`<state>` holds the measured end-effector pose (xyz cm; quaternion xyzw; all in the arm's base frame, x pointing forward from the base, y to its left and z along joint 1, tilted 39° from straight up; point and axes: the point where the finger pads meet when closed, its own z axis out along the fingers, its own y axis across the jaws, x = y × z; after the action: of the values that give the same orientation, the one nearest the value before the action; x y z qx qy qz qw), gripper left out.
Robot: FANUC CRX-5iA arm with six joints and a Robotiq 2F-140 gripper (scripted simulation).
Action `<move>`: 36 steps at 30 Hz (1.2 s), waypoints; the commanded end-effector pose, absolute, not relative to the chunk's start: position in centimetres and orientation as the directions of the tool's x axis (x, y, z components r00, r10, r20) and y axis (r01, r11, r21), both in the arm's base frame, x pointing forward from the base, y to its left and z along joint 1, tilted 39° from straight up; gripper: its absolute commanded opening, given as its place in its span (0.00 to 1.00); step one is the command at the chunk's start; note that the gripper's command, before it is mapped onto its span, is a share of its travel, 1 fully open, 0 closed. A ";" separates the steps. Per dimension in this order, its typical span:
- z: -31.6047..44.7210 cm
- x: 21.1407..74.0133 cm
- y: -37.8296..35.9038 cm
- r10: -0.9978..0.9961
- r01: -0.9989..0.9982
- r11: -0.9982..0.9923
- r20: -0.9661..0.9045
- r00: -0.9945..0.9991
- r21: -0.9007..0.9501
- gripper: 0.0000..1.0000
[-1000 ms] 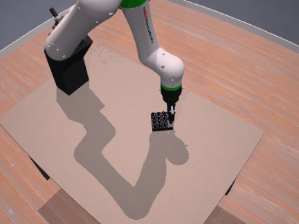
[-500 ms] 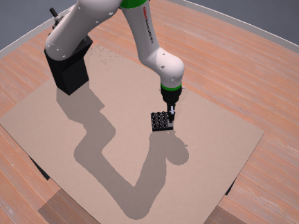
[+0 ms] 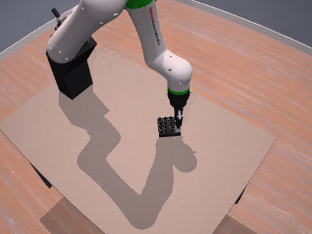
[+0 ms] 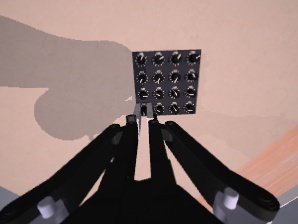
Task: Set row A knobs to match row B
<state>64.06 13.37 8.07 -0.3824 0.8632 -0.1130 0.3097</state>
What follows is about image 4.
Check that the black knob box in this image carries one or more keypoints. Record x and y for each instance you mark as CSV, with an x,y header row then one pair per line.
x,y
163,93

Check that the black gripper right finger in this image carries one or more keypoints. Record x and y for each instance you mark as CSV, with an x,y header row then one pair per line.
x,y
233,198

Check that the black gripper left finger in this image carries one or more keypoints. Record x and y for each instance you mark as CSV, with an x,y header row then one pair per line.
x,y
56,198

